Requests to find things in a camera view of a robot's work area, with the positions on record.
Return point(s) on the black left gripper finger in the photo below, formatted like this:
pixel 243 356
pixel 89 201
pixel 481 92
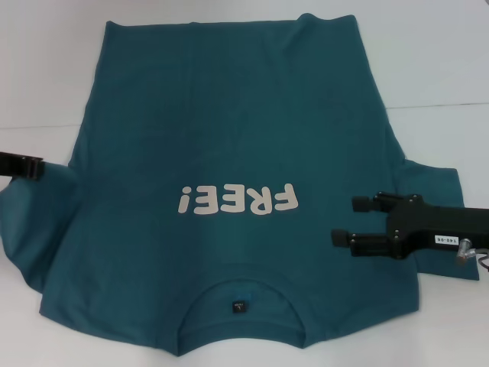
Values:
pixel 23 166

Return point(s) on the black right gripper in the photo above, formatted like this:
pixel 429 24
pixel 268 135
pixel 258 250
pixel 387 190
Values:
pixel 451 225

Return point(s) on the teal t-shirt with FREE print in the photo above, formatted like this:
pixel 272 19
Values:
pixel 229 134

